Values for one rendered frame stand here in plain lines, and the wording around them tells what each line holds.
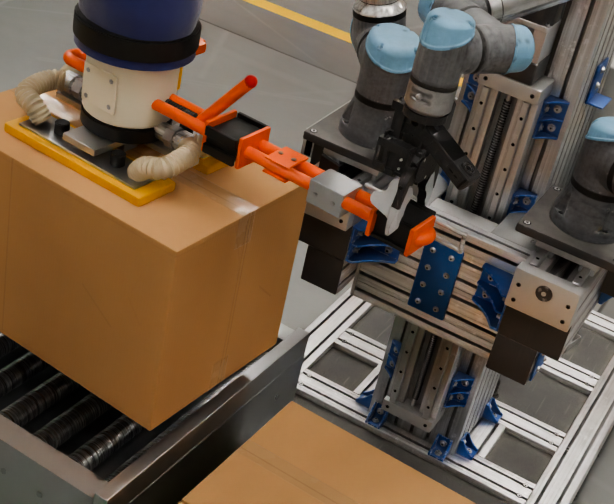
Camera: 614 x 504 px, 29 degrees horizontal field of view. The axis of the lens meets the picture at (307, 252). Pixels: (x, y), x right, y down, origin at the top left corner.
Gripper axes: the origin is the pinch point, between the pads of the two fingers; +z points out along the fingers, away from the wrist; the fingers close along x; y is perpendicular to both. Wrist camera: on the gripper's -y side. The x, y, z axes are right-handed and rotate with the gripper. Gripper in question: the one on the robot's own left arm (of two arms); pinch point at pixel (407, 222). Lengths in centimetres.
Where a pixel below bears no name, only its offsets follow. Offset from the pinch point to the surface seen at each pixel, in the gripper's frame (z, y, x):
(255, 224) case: 16.6, 30.0, -2.8
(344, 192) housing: -1.1, 11.2, 2.4
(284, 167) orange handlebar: -0.7, 22.8, 3.4
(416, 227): -2.0, -3.2, 3.3
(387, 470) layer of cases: 65, -3, -19
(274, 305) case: 41, 30, -16
